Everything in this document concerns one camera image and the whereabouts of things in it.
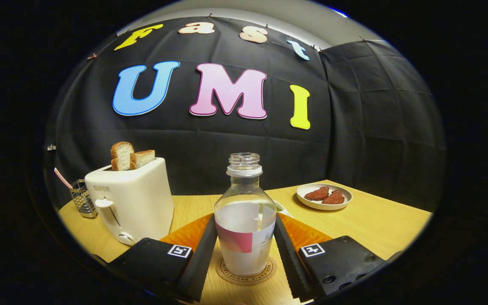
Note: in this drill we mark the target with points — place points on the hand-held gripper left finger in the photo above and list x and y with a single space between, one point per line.
201 262

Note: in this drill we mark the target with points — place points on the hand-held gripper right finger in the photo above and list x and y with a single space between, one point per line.
288 262

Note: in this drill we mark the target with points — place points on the round cork coaster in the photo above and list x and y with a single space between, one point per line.
248 279

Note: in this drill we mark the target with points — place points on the clear glass juice bottle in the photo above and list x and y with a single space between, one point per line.
244 241

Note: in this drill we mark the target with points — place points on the white round plate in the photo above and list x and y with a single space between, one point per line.
311 204

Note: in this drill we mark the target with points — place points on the reddish brown meat piece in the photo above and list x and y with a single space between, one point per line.
317 194
334 198

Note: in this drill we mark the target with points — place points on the white toaster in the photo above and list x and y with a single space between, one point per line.
142 199

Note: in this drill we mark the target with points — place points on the wooden table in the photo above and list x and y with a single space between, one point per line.
375 228

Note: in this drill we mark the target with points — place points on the toast bread slice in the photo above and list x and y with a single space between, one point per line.
143 159
121 156

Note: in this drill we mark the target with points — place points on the metal mesh holder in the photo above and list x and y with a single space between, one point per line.
83 201

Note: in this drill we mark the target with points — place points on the black backdrop cloth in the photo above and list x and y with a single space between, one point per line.
354 127

